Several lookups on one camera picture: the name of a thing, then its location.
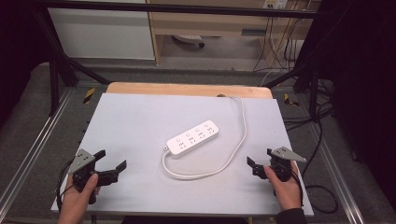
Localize black floor cables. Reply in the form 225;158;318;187
282;77;336;133

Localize white cabinet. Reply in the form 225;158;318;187
48;7;156;61

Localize wooden desk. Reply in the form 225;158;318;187
145;0;322;67

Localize aluminium floor rail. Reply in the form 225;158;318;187
0;88;75;213
306;122;366;224

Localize person's left hand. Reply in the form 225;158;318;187
59;173;102;213

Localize office chair base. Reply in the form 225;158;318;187
172;34;206;49

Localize bundle of hanging cables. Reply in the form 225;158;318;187
252;8;312;73

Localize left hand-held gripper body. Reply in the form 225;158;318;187
67;148;108;205

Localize dark curtain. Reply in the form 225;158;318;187
0;0;52;129
311;0;396;204

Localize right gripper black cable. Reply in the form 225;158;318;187
291;119;340;215

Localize white wall socket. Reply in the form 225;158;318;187
262;0;290;10

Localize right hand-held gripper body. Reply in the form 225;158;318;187
266;146;308;183

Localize person's right hand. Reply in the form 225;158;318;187
262;161;304;212

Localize white power strip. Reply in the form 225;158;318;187
163;119;220;160

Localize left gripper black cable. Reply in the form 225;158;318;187
55;157;77;214

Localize yellow black tape marker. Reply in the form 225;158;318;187
283;92;301;108
82;87;96;105

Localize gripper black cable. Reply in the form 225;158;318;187
291;119;340;215
55;157;77;214

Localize black metal frame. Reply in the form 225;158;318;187
30;0;332;117

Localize white power strip cable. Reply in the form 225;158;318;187
161;95;248;181

